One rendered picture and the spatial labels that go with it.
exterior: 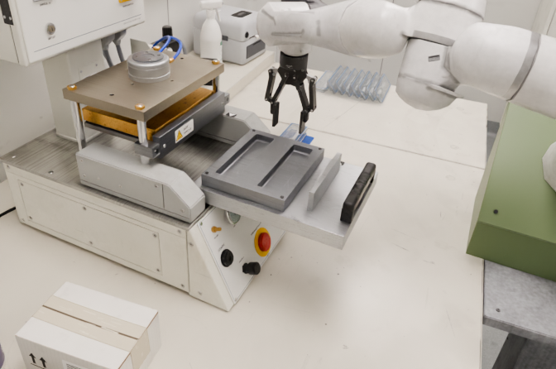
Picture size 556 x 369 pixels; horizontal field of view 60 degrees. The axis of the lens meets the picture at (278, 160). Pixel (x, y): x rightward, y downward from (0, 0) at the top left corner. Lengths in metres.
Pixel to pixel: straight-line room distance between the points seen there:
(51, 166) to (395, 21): 0.72
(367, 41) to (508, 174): 0.47
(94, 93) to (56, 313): 0.37
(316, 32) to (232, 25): 0.92
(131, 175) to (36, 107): 0.61
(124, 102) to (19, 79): 0.56
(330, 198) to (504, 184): 0.43
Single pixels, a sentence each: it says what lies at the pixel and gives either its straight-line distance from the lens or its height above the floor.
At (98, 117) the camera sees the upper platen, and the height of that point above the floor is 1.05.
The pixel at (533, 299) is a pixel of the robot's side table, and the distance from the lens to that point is 1.16.
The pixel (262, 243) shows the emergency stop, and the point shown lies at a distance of 1.03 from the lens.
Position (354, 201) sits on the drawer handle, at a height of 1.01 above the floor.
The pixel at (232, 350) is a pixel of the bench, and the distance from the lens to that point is 0.91.
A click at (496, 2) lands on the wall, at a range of 3.26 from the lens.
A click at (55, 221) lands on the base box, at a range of 1.13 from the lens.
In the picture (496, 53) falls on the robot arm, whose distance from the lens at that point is 0.79.
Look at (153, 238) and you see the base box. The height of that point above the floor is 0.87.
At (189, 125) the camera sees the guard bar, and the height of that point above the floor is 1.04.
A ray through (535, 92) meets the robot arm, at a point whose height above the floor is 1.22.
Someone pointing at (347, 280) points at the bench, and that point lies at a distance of 1.05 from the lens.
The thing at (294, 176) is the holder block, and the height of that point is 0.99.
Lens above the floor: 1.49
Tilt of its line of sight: 32 degrees down
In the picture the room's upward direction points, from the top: 4 degrees clockwise
